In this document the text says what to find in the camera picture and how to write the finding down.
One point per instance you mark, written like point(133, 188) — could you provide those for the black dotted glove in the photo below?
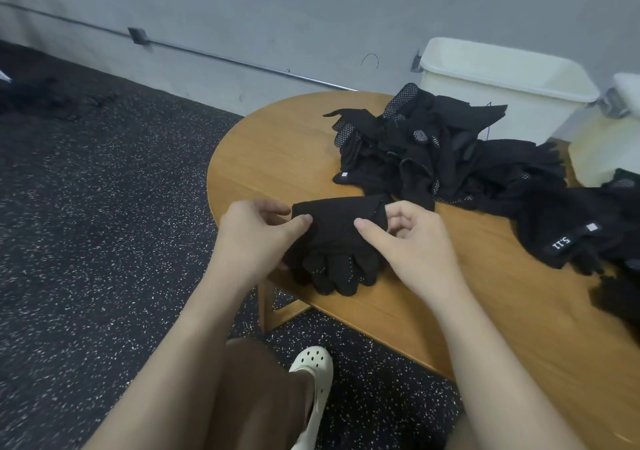
point(362, 275)
point(320, 260)
point(335, 240)
point(328, 283)
point(335, 215)
point(345, 283)

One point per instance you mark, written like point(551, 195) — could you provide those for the person's right hand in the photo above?
point(425, 255)

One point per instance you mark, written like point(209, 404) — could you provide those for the stack of black gloves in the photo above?
point(298, 273)

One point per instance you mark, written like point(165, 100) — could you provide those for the pile of black gloves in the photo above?
point(430, 145)
point(312, 280)

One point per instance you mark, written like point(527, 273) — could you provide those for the white plastic bin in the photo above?
point(610, 150)
point(520, 100)

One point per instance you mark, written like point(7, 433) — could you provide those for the person's left leg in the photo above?
point(255, 395)

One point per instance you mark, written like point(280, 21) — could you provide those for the grey wall pipe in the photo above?
point(200, 53)

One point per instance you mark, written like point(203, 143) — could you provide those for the person's left forearm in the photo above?
point(170, 375)

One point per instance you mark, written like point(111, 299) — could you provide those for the person's left hand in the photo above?
point(250, 245)

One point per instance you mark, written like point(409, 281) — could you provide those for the person's right forearm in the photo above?
point(500, 385)

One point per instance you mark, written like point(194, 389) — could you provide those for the person's left white shoe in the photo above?
point(315, 370)

